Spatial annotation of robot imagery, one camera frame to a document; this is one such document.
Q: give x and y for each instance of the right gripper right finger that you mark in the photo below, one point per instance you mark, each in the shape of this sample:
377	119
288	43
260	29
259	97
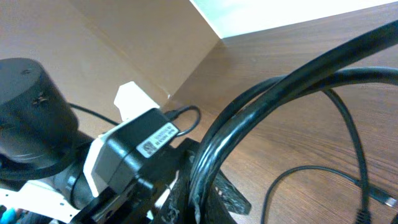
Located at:
224	199

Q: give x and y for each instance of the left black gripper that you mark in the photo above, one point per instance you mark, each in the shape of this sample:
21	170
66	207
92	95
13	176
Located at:
134	194

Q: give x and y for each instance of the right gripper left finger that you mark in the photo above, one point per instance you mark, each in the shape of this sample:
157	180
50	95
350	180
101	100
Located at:
176	208

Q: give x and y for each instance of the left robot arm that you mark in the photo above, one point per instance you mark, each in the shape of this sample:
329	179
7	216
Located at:
51	168

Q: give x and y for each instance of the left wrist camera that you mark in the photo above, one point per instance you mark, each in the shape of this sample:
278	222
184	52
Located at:
134	150

